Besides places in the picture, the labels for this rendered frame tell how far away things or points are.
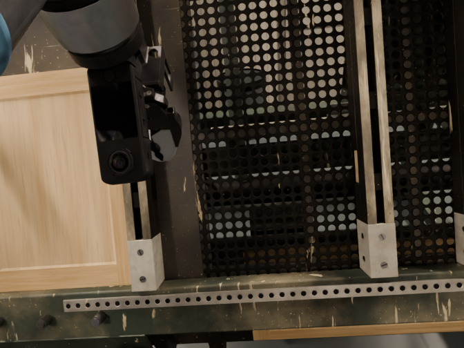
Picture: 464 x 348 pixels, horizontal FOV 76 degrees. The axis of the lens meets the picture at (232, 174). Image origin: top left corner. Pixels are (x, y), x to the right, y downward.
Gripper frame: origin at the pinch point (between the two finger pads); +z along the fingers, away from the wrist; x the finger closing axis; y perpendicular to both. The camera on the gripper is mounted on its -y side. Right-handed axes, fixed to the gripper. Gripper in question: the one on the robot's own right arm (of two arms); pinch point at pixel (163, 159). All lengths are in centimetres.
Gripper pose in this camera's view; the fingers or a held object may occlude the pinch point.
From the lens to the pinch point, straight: 45.0
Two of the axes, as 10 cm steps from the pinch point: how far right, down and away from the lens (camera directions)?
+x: -9.9, 0.9, 0.5
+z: 0.9, 4.6, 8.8
